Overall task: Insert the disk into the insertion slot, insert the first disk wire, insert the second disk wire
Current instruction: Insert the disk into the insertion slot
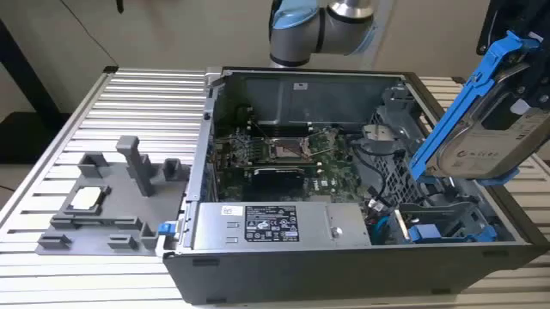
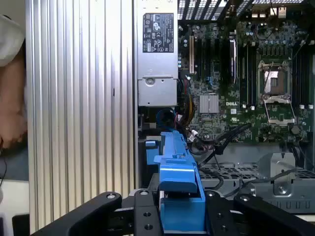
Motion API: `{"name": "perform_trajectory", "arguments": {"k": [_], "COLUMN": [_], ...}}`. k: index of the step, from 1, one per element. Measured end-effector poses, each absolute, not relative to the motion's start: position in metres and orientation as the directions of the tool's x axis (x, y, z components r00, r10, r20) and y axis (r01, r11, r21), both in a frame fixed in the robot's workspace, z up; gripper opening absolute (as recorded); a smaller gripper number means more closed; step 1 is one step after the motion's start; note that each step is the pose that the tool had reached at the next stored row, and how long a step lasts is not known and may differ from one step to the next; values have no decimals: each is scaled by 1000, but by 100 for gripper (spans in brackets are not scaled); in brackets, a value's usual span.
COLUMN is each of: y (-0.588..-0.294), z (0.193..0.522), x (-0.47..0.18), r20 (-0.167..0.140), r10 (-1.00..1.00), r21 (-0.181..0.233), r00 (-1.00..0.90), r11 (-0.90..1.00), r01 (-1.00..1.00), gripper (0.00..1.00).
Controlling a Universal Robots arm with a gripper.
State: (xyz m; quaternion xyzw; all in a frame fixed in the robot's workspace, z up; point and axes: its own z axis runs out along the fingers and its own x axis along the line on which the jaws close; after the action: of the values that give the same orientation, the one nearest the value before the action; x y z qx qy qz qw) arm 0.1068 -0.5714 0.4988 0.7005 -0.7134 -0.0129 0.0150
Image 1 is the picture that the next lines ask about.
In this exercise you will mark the black desk stand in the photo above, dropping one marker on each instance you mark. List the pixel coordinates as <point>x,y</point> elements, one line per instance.
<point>32,83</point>

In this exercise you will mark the thin metal locking lever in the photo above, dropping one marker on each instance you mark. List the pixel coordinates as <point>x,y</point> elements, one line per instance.
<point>259,130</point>

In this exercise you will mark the gray parts rack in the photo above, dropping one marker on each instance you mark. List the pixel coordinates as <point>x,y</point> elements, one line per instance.
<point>124,206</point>

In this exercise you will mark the green motherboard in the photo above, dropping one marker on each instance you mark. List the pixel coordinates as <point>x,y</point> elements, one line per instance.
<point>335,180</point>

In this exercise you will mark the CPU socket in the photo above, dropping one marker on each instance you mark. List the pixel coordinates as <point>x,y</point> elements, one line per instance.
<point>285,151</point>

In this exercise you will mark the black open PC case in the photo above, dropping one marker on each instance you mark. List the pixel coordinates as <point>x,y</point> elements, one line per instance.
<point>300,277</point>

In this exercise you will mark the silver CPU chip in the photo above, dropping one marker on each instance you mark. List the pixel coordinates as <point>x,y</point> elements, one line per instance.
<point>88,197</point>

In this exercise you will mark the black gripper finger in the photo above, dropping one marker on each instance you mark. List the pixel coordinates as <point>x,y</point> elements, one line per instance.
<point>490,29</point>
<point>540,74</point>

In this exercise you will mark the black RAM slot bank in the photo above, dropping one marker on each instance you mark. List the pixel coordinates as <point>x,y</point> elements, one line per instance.
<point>283,128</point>

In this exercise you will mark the metal disk bay cage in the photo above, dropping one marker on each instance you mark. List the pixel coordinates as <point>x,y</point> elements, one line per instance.
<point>395,170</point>

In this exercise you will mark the blue case latch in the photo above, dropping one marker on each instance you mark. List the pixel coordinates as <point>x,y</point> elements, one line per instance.
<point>166,229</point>

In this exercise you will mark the black graphics card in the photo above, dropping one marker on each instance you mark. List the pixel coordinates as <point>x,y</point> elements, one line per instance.
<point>275,183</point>

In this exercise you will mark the black hanging object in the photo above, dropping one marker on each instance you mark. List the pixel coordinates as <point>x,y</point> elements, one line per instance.
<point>120,6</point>

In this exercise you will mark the silver power supply unit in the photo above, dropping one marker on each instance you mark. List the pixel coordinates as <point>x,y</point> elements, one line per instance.
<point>308,225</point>

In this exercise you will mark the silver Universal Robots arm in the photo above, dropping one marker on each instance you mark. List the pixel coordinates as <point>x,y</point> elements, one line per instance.
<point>296,35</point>

